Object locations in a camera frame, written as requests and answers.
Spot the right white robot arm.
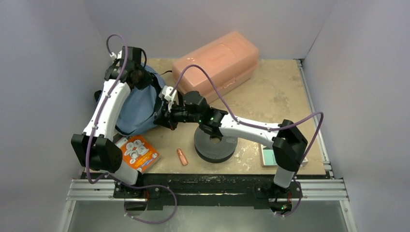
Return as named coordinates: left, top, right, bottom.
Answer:
left=154, top=87, right=308, bottom=197

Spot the blue student backpack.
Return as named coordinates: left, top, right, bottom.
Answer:
left=83, top=65, right=165, bottom=139

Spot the pink plastic storage box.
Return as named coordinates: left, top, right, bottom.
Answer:
left=172, top=31, right=259, bottom=103

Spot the copper coloured marker pen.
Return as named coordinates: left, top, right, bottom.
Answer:
left=176, top=148, right=188, bottom=166

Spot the orange illustrated book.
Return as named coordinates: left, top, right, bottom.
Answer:
left=114, top=135, right=161, bottom=174

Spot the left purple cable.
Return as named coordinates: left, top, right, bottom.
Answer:
left=85, top=34, right=129, bottom=185

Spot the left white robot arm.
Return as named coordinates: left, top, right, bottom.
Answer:
left=71, top=46, right=152, bottom=198

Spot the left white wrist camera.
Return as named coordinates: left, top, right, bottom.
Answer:
left=110, top=50, right=123, bottom=62

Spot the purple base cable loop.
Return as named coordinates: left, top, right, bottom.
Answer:
left=124, top=184, right=178, bottom=225

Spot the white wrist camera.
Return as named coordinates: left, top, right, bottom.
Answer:
left=159, top=86, right=177, bottom=112
left=110, top=50, right=123, bottom=62

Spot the teal paperback book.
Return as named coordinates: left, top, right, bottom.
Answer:
left=260, top=144, right=309, bottom=168

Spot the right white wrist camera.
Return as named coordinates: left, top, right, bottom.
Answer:
left=159, top=86, right=177, bottom=112

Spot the black aluminium base frame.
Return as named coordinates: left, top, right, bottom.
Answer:
left=67, top=174, right=348, bottom=212

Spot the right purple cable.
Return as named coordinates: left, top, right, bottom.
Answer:
left=170, top=64, right=324, bottom=218

